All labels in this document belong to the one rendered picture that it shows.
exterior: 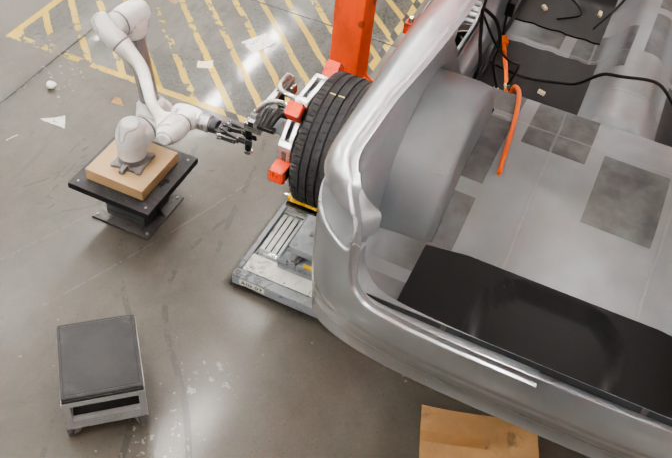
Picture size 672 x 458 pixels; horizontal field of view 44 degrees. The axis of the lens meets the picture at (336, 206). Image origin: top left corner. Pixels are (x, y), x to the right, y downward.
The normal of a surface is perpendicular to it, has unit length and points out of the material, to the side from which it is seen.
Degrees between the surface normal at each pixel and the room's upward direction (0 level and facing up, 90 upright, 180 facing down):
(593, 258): 22
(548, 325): 0
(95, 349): 0
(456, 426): 1
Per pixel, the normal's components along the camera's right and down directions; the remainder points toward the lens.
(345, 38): -0.41, 0.63
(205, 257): 0.09, -0.69
